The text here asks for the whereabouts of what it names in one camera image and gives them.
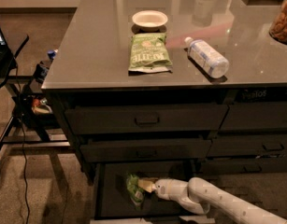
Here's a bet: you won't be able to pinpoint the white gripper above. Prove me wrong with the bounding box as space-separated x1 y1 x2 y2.
137 177 171 200

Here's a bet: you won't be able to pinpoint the green rice chip bag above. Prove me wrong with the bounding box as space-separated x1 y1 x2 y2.
126 174 145 209

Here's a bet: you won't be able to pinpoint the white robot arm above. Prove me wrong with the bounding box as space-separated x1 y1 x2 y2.
138 177 287 224

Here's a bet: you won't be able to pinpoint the open bottom drawer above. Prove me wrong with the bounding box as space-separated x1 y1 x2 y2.
90 161 215 224

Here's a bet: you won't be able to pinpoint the middle left drawer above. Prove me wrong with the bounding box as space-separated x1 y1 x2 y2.
80 138 211 162

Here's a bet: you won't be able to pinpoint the top left drawer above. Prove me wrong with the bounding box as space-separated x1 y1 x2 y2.
65 104 228 134

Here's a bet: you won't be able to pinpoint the middle right drawer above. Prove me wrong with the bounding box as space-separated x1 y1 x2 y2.
207 134 287 157

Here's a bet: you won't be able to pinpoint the bottom right drawer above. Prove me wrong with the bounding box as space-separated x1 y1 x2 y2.
199 158 287 175

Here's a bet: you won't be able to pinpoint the green kettle chip bag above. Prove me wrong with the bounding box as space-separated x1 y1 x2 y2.
128 33 172 74

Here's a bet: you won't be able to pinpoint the top right drawer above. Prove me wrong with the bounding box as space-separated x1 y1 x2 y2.
221 102 287 131

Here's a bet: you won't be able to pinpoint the dark cabinet counter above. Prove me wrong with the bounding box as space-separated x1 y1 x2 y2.
43 0 287 176

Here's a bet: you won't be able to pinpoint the colourful items on shelf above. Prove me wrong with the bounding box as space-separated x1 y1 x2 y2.
32 98 53 115

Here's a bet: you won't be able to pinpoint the clear plastic water bottle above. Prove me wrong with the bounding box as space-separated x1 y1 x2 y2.
184 37 230 78

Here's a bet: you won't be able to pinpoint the black device with screen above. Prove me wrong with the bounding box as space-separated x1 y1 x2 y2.
34 63 50 83

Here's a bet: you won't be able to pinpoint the black side desk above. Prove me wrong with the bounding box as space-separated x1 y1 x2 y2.
0 33 71 176

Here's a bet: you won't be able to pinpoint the blue capped bottle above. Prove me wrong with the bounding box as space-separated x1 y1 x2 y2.
47 49 58 60

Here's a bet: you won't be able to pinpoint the white paper bowl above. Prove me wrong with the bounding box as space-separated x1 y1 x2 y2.
132 10 168 32

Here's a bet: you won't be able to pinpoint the black power cable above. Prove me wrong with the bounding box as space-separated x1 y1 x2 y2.
12 58 33 224

